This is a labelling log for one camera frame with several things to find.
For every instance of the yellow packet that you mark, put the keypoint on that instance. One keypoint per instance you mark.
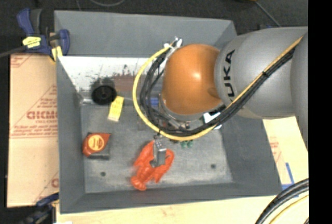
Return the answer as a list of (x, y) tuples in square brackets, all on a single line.
[(116, 110)]

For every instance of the brown cardboard board red print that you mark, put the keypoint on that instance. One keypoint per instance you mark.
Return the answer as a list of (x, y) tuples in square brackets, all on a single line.
[(31, 119)]

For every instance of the grey metal bin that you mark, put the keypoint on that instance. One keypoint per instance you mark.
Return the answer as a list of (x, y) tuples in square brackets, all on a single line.
[(129, 129)]

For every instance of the red toy lobster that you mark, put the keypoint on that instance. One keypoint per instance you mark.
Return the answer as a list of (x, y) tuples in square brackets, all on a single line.
[(145, 171)]

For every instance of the black round disc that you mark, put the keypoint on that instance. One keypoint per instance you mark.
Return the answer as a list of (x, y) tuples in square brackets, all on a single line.
[(103, 92)]

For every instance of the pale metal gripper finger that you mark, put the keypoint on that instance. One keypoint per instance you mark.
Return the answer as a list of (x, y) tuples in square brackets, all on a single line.
[(162, 156), (156, 155)]

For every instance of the red and black tape measure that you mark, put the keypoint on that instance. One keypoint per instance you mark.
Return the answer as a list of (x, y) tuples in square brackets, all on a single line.
[(95, 143)]

